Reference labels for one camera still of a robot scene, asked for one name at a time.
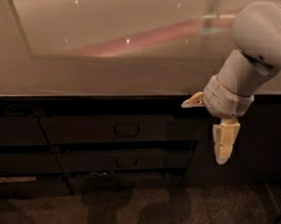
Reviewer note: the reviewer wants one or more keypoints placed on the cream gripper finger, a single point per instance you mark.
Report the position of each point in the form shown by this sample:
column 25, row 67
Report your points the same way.
column 224, row 136
column 195, row 100

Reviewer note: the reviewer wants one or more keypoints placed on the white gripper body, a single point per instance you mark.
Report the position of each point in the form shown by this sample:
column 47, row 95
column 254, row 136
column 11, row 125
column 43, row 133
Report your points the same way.
column 225, row 100

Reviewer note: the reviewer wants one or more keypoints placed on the dark top drawer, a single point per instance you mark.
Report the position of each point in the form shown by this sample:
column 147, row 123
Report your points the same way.
column 128, row 128

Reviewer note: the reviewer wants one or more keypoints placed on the dark drawer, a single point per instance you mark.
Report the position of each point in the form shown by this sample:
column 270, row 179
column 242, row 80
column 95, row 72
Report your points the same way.
column 128, row 128
column 119, row 181
column 114, row 160

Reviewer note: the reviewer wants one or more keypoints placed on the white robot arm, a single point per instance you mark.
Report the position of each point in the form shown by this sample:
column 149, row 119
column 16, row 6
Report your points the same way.
column 257, row 33

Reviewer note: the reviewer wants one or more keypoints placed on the dark bottom drawer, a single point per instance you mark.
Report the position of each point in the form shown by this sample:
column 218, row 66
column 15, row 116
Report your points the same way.
column 119, row 181

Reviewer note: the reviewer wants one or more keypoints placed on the dark middle drawer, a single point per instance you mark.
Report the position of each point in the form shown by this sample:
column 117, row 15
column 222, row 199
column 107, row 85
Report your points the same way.
column 114, row 160

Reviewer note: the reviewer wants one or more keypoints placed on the dark left drawer column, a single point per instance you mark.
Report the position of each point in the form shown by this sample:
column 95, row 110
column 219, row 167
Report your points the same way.
column 28, row 165

